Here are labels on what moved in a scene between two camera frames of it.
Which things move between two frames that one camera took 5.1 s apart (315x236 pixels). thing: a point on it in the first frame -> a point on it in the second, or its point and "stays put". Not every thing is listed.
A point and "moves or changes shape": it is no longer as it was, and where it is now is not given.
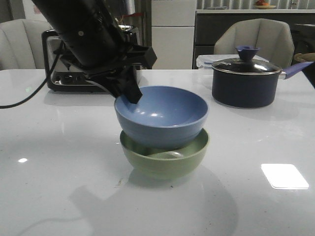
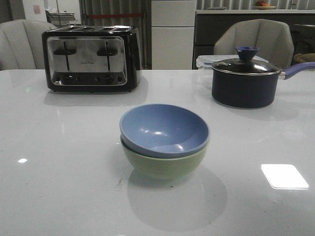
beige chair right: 273,38 stays put
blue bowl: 164,117 moves or changes shape
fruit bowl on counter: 260,4 stays put
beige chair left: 21,46 stays put
